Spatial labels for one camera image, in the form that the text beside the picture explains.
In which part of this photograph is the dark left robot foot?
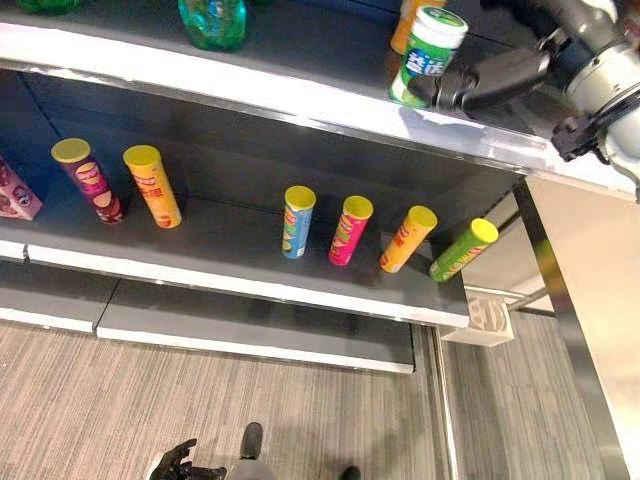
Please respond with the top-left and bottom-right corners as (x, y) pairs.
(238, 422), (265, 461)

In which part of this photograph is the grey shelf board white edge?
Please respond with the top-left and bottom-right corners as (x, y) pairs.
(0, 0), (640, 202)
(0, 258), (122, 334)
(96, 278), (417, 375)
(0, 192), (472, 330)

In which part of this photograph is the teal green plastic bottle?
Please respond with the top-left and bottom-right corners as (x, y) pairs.
(178, 0), (248, 53)

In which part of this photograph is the yellow orange chips can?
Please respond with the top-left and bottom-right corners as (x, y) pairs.
(122, 144), (183, 230)

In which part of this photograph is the pink chips can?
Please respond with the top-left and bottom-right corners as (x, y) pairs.
(327, 195), (375, 267)

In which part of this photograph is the orange bottle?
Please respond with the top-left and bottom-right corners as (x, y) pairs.
(389, 0), (447, 55)

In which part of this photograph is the pink snack box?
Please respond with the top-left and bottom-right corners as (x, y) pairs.
(0, 154), (44, 222)

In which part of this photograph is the blue chips can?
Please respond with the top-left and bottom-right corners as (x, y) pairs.
(281, 185), (317, 260)

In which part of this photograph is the silver left robot leg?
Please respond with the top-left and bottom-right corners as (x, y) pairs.
(226, 457), (277, 480)

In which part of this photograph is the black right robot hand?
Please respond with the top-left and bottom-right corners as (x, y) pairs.
(407, 0), (622, 119)

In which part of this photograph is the purple chips can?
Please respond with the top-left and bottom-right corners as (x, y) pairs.
(50, 137), (125, 225)

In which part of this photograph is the green chips can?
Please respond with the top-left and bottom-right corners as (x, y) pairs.
(428, 217), (500, 283)

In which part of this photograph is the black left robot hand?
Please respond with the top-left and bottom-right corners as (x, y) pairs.
(148, 438), (229, 480)

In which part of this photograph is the metal shelf upright post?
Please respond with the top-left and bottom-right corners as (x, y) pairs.
(513, 178), (632, 480)

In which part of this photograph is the white printed cardboard box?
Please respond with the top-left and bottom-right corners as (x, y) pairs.
(439, 295), (515, 348)

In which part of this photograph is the green white gum bottle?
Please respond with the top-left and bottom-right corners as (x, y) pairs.
(388, 5), (470, 109)

